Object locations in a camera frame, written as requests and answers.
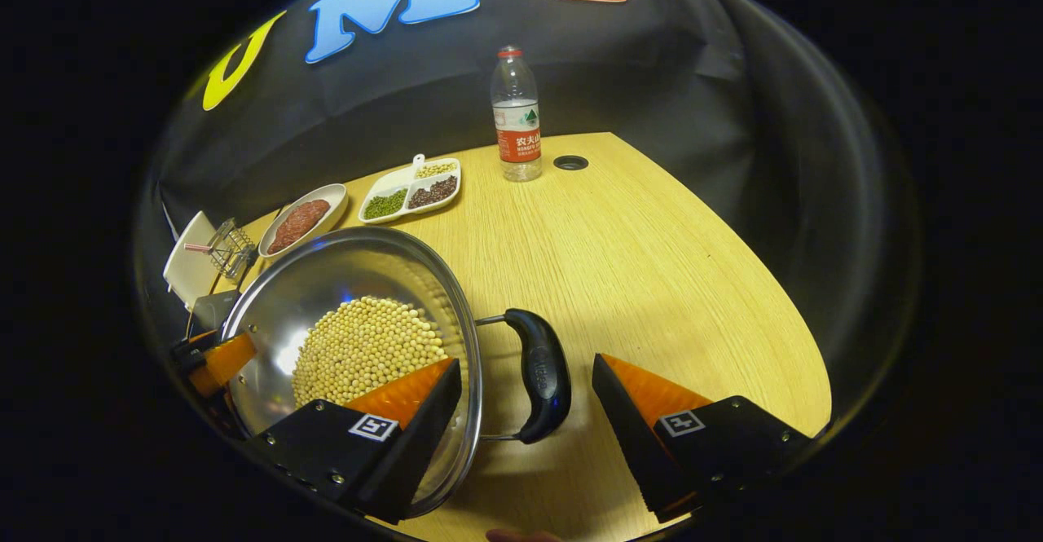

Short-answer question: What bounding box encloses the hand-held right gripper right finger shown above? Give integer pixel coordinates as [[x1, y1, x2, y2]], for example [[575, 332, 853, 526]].
[[592, 353, 816, 524]]

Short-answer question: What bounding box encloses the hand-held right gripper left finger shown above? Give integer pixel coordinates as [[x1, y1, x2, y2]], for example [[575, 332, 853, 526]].
[[244, 357, 463, 525]]

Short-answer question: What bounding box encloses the black induction cooktop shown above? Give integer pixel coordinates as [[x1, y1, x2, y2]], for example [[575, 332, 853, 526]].
[[189, 289, 241, 335]]

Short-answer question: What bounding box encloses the steel pot with black handle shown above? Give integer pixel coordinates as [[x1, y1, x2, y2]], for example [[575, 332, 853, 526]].
[[220, 226, 573, 520]]

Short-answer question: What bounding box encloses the white toaster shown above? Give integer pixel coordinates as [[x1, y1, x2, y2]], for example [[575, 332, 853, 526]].
[[163, 210, 219, 311]]

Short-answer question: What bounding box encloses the pile of yellow soybeans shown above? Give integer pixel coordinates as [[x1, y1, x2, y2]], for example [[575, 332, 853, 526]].
[[292, 295, 449, 408]]

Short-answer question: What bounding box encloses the brown meat piece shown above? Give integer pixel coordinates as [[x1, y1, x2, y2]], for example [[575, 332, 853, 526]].
[[289, 198, 332, 233], [267, 216, 306, 254]]

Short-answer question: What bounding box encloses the round white plate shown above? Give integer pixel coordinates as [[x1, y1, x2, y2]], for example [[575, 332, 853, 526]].
[[258, 183, 350, 260]]

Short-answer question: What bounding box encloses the white divided bean dish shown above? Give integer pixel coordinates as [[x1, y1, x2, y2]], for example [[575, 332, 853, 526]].
[[359, 153, 462, 225]]

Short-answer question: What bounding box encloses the clear plastic water bottle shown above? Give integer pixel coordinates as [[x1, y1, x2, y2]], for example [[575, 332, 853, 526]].
[[491, 45, 544, 183]]

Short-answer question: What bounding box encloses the wire mesh basket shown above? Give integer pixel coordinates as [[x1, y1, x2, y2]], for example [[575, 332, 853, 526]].
[[208, 218, 257, 282]]

